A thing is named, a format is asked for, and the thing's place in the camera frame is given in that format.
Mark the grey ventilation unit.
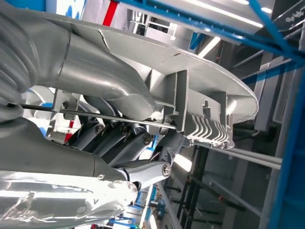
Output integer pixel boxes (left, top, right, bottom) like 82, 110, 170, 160
254, 57, 294, 132

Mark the grey metal pipe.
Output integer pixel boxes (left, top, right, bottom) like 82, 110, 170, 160
209, 146, 282, 171

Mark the blue metal shelf rack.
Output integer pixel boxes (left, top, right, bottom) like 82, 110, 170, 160
119, 0, 305, 229

